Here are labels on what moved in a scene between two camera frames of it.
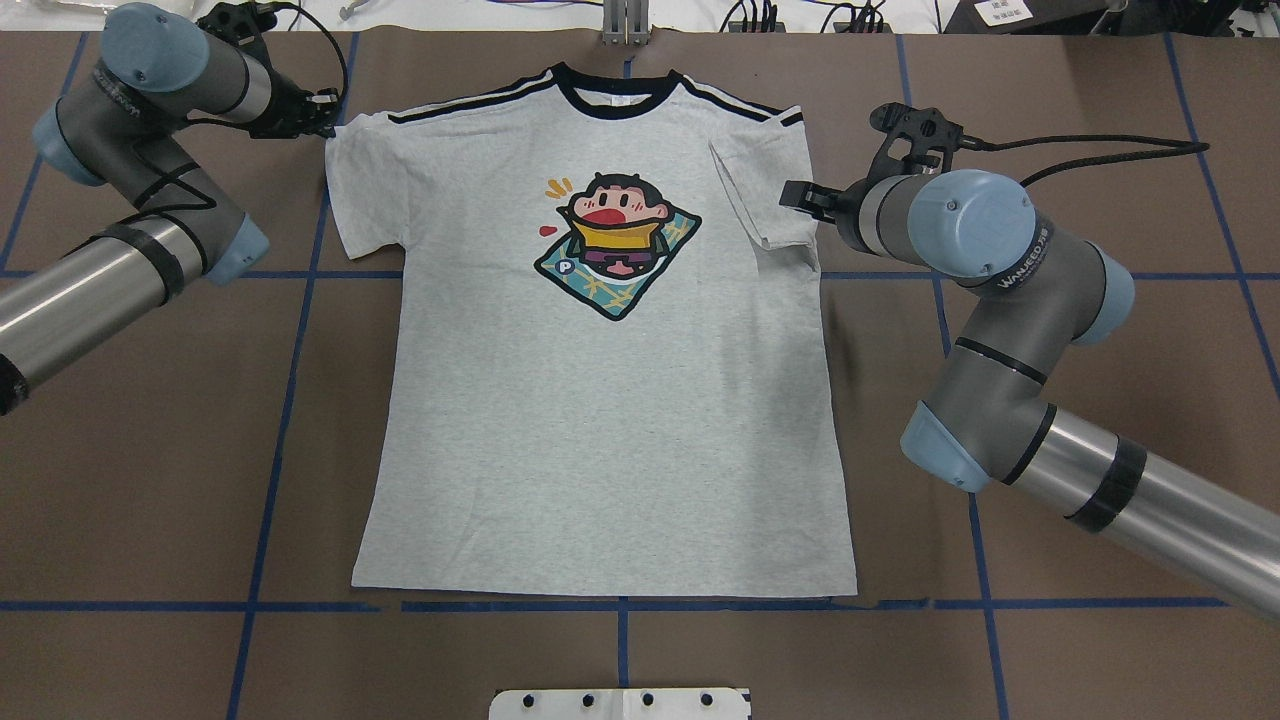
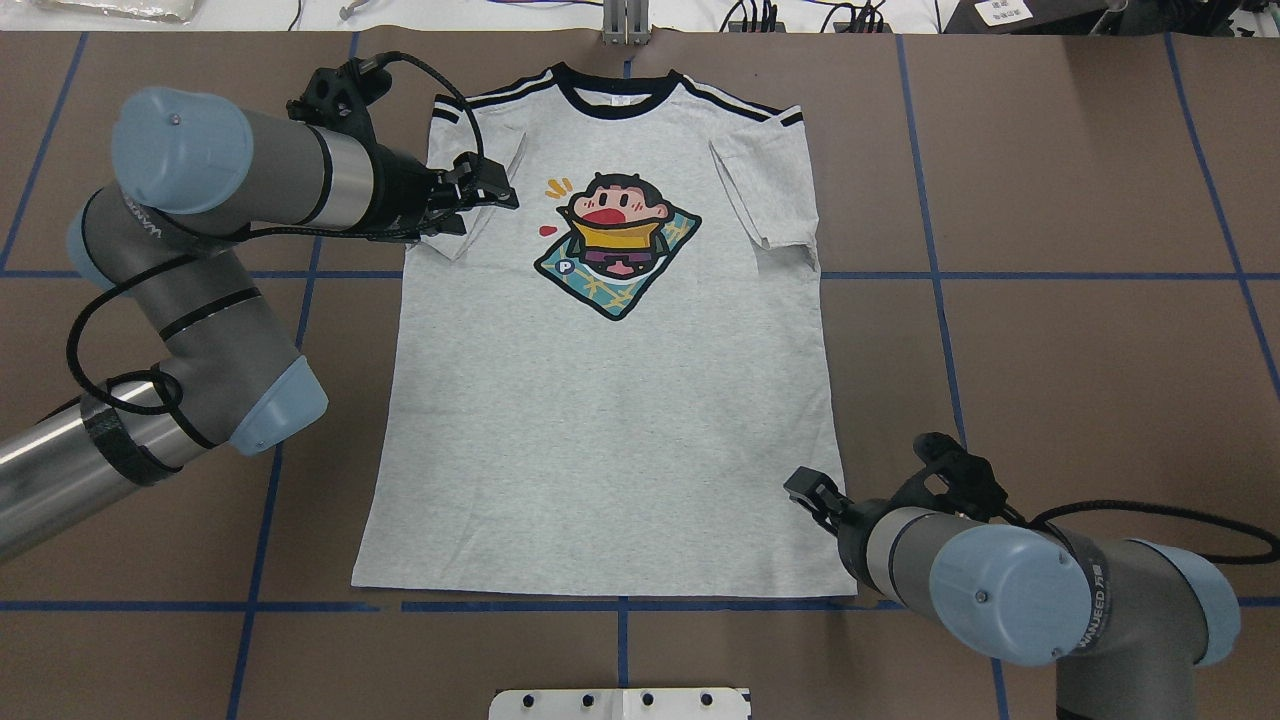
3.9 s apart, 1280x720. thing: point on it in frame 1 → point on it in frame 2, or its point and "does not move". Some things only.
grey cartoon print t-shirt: (607, 361) does not move
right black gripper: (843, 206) → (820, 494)
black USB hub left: (737, 26) does not move
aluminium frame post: (626, 22) does not move
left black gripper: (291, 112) → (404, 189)
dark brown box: (1029, 17) does not move
